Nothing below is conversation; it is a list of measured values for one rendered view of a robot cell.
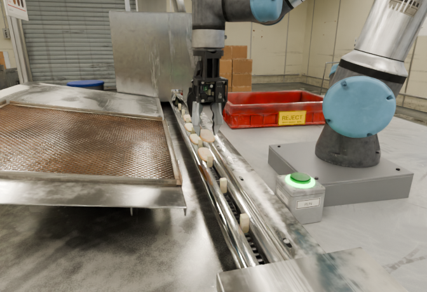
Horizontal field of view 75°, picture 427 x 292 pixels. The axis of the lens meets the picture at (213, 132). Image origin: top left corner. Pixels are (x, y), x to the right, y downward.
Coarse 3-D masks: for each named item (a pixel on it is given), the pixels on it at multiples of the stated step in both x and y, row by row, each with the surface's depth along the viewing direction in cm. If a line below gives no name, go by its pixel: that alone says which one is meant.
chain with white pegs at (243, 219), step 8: (176, 104) 152; (184, 112) 126; (192, 128) 100; (200, 144) 87; (208, 160) 74; (216, 176) 69; (224, 184) 61; (224, 192) 61; (232, 208) 56; (240, 216) 48; (248, 216) 48; (240, 224) 49; (248, 224) 48; (248, 232) 48; (248, 240) 47; (256, 248) 45; (256, 256) 43; (264, 264) 42
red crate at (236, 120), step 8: (224, 112) 126; (312, 112) 117; (320, 112) 119; (224, 120) 124; (232, 120) 113; (240, 120) 114; (248, 120) 114; (256, 120) 115; (264, 120) 115; (272, 120) 116; (312, 120) 119; (320, 120) 120; (232, 128) 114; (240, 128) 115
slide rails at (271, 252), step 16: (192, 144) 88; (208, 144) 88; (208, 176) 67; (224, 176) 67; (240, 192) 59; (224, 208) 54; (240, 208) 54; (256, 224) 49; (240, 240) 45; (272, 256) 41
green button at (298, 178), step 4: (292, 176) 54; (296, 176) 54; (300, 176) 54; (304, 176) 54; (308, 176) 54; (292, 180) 54; (296, 180) 53; (300, 180) 53; (304, 180) 53; (308, 180) 53
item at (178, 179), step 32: (0, 128) 67; (32, 128) 71; (64, 128) 75; (96, 128) 79; (128, 128) 85; (160, 128) 91; (0, 160) 52; (32, 160) 54; (64, 160) 57; (96, 160) 59
